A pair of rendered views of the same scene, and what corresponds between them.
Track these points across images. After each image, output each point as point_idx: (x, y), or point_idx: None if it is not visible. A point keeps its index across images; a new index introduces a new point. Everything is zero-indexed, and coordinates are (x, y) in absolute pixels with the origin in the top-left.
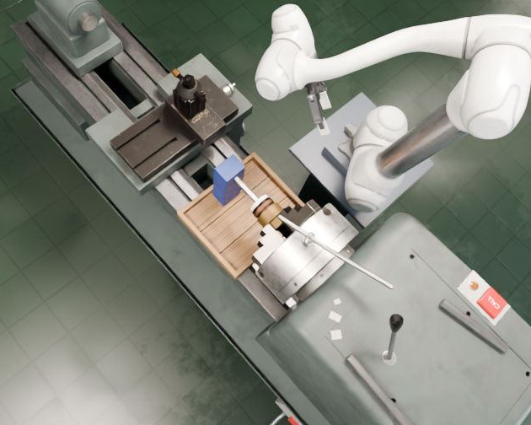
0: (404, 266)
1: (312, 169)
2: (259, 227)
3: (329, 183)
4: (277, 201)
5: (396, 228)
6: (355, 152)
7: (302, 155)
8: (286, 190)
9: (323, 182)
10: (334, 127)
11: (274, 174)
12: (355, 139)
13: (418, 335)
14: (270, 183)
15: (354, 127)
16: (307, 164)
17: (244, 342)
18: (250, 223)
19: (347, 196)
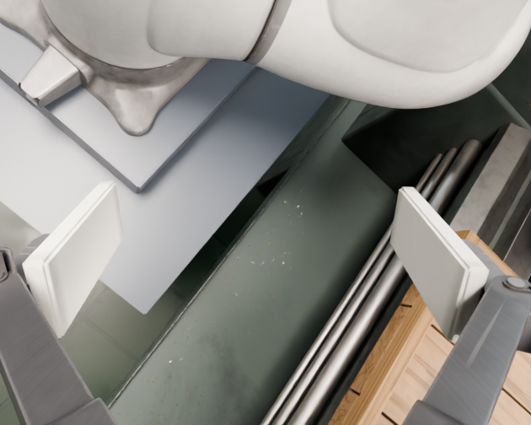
0: None
1: (213, 223)
2: (528, 389)
3: (249, 161)
4: (446, 347)
5: None
6: (287, 48)
7: (165, 263)
8: (426, 329)
9: (250, 183)
10: (15, 149)
11: (381, 391)
12: (145, 54)
13: None
14: (395, 391)
15: (42, 60)
16: (195, 242)
17: None
18: (526, 420)
19: (467, 96)
